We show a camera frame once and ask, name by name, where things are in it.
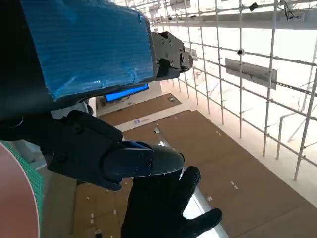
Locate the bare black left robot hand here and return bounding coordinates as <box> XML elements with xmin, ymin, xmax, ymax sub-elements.
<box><xmin>0</xmin><ymin>0</ymin><xmax>194</xmax><ymax>192</ymax></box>

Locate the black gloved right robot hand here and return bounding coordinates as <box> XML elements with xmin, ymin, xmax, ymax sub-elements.
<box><xmin>121</xmin><ymin>166</ymin><xmax>223</xmax><ymax>238</ymax></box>

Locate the pink bowl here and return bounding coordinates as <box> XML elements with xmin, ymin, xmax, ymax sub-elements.
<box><xmin>0</xmin><ymin>142</ymin><xmax>40</xmax><ymax>238</ymax></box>

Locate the blue lit screen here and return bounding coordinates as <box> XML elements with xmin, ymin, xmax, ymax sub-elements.
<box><xmin>103</xmin><ymin>83</ymin><xmax>149</xmax><ymax>102</ymax></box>

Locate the green cutting mat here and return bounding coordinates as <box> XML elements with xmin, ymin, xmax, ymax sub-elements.
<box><xmin>4</xmin><ymin>141</ymin><xmax>45</xmax><ymax>238</ymax></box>

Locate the long silver rail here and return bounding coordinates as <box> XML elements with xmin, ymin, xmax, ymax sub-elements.
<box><xmin>153</xmin><ymin>123</ymin><xmax>231</xmax><ymax>238</ymax></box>

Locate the white pipe frame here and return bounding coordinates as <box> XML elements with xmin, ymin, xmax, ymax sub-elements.
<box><xmin>123</xmin><ymin>0</ymin><xmax>317</xmax><ymax>181</ymax></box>

